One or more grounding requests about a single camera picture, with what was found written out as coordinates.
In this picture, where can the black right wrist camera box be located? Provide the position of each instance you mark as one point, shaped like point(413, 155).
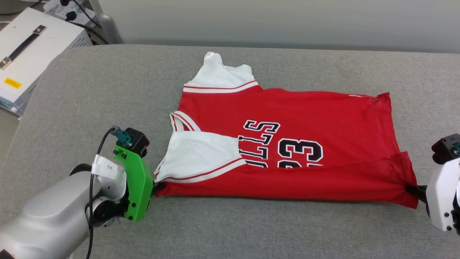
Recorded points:
point(445, 149)

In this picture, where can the grey metal partition post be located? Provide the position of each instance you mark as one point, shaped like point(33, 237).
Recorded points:
point(107, 25)

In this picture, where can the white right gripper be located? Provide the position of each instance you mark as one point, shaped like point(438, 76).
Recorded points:
point(442, 194)

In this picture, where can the red and white basketball jersey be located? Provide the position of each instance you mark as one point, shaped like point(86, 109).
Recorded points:
point(305, 118)

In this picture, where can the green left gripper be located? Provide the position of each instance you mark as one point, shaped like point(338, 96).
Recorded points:
point(138, 183)

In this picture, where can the white power strip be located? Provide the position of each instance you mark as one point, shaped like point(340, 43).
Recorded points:
point(59, 10)

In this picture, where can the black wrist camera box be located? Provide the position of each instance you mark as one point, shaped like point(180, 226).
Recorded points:
point(138, 140)
point(445, 149)

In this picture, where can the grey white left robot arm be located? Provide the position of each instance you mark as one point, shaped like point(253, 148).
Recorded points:
point(50, 219)

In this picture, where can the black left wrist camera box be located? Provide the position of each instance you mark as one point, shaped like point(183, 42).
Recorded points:
point(138, 140)

